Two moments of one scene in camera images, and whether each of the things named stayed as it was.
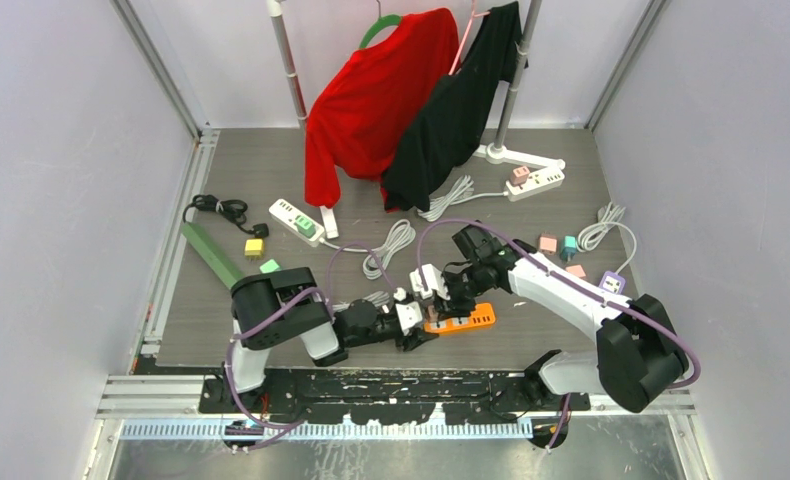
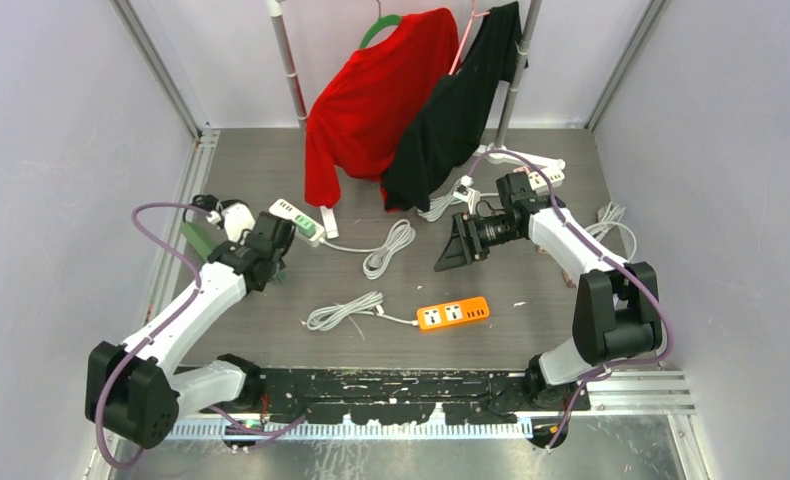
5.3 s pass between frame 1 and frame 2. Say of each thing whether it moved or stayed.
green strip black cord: stayed
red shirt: stayed
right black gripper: moved
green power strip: stayed
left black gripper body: moved
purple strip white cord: stayed
